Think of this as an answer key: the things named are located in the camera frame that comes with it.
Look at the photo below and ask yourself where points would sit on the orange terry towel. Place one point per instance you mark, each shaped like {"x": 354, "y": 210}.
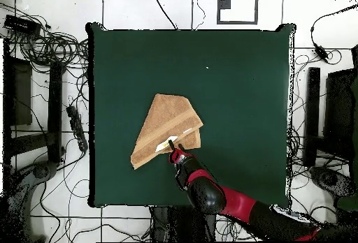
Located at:
{"x": 167, "y": 114}

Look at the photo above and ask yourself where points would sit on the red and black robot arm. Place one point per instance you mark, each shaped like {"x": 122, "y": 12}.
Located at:
{"x": 207, "y": 195}

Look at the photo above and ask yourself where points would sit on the black box under table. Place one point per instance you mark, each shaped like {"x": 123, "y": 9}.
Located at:
{"x": 167, "y": 223}

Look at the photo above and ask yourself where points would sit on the dark green table cloth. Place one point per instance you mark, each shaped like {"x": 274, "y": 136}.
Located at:
{"x": 237, "y": 86}

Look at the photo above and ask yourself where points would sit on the black power strip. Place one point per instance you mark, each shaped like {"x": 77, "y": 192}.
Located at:
{"x": 77, "y": 127}

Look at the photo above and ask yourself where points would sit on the black upright stand bar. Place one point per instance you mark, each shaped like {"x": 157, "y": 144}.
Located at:
{"x": 55, "y": 109}
{"x": 312, "y": 114}

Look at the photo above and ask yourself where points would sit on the dark grey wheeled base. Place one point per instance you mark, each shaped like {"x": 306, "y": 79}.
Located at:
{"x": 330, "y": 180}
{"x": 42, "y": 170}

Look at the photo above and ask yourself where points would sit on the black power brick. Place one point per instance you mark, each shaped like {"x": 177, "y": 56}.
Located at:
{"x": 22, "y": 25}

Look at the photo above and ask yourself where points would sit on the grey square floor frame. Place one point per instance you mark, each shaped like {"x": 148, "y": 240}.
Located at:
{"x": 237, "y": 22}

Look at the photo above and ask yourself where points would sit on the black stand frame panel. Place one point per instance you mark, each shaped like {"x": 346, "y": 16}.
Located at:
{"x": 8, "y": 100}
{"x": 339, "y": 109}

